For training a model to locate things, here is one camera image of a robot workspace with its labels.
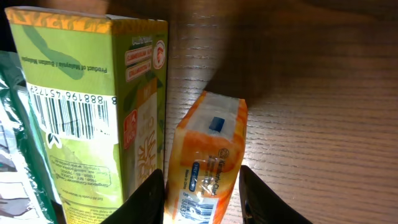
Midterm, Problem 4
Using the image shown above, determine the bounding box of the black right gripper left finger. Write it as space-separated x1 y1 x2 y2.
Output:
101 169 165 224

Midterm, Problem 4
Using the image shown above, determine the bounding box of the small orange candy box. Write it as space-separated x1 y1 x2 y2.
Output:
164 91 248 224

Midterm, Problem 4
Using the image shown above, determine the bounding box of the green snack box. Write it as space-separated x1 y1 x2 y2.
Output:
5 6 168 223

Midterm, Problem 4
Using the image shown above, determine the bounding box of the green white 3M packet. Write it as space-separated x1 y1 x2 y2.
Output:
1 51 57 223

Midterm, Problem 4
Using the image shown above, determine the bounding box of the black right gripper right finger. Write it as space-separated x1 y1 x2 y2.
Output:
239 165 311 224

